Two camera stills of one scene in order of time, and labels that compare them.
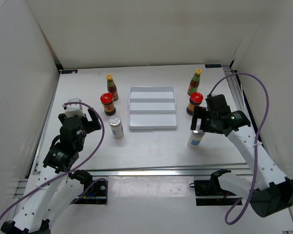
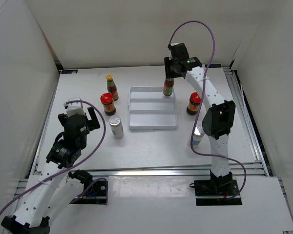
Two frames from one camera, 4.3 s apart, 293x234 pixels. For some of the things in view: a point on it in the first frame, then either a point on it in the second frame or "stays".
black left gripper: x=94 y=123 stays
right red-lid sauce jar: x=196 y=99 stays
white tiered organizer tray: x=152 y=108 stays
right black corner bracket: x=213 y=66 stays
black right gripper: x=200 y=112 to x=168 y=73
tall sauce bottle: x=194 y=83 to x=168 y=89
